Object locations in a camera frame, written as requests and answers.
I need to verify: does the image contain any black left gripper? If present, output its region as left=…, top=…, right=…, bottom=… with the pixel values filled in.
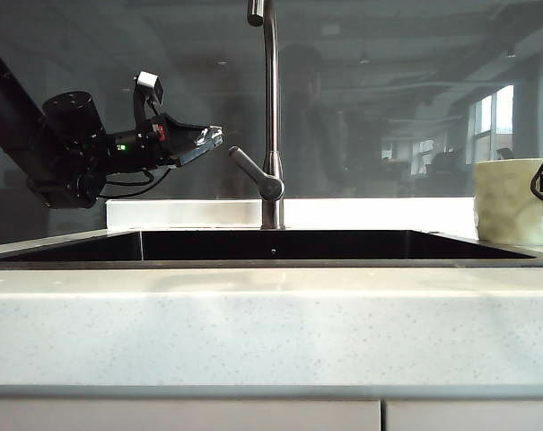
left=113, top=114, right=223, bottom=171

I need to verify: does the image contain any pale green dimpled mug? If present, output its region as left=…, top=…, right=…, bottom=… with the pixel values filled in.
left=471, top=156, right=543, bottom=247

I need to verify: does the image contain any chrome gooseneck faucet body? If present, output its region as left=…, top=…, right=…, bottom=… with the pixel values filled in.
left=246, top=0, right=286, bottom=231

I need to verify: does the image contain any black undermount sink basin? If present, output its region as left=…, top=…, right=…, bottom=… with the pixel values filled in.
left=0, top=229, right=543, bottom=270

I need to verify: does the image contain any white counter upstand strip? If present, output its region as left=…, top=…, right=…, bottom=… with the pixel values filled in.
left=104, top=198, right=477, bottom=231

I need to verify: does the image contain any narrow grey cabinet door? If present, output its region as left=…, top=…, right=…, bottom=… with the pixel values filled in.
left=384, top=399, right=543, bottom=431

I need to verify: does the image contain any wide grey cabinet door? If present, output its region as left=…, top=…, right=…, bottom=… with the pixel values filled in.
left=0, top=399, right=381, bottom=431

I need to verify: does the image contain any chrome faucet lever handle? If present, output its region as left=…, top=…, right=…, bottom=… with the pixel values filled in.
left=228, top=145, right=285, bottom=202

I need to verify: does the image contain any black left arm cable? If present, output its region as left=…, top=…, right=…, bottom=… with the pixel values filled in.
left=97, top=164, right=171, bottom=200

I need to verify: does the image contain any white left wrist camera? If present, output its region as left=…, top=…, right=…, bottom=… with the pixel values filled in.
left=133, top=70, right=165, bottom=110

